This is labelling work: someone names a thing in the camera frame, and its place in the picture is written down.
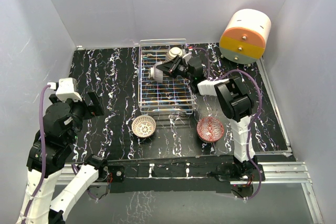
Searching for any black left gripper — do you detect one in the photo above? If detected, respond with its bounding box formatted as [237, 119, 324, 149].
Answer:
[51, 89, 103, 143]

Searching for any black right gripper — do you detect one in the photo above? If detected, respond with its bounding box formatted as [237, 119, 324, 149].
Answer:
[156, 56, 193, 82]

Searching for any purple striped bowl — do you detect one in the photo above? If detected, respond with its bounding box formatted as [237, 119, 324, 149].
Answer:
[150, 61, 165, 83]

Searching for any brown floral patterned bowl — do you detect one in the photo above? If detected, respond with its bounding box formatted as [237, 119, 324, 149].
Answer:
[165, 47, 186, 62]

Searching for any red patterned bowl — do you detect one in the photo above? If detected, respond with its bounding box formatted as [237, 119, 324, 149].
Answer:
[196, 116, 224, 143]

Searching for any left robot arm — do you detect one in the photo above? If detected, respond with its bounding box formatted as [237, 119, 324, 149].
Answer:
[17, 77, 124, 223]

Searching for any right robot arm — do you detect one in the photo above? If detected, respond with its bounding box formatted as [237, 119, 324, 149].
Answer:
[158, 56, 262, 182]

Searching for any white brown lattice bowl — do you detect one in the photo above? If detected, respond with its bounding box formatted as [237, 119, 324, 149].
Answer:
[132, 115, 156, 138]

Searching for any orange yellow cylindrical drawer cabinet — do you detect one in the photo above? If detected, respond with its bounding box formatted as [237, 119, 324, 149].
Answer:
[219, 9, 271, 65]

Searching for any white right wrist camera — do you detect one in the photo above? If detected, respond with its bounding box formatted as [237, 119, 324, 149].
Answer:
[182, 52, 192, 64]

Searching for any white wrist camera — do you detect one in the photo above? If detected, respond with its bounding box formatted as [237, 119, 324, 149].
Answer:
[182, 52, 192, 64]
[47, 78, 82, 102]

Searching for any white wire dish rack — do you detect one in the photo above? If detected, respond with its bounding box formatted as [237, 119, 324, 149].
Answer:
[138, 39, 196, 115]

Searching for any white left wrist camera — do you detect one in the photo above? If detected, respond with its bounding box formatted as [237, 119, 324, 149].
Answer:
[47, 78, 82, 102]

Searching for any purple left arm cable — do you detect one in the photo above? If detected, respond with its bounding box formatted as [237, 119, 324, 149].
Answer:
[18, 83, 57, 222]

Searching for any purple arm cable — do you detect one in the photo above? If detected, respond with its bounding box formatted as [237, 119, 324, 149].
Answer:
[187, 47, 263, 201]
[18, 83, 57, 222]

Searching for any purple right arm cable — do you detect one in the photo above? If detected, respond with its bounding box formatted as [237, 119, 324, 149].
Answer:
[187, 47, 263, 201]

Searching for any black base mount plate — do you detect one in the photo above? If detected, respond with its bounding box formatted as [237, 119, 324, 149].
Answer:
[109, 162, 265, 197]

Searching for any aluminium frame rail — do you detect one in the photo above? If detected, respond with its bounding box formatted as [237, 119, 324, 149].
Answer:
[53, 72, 322, 223]

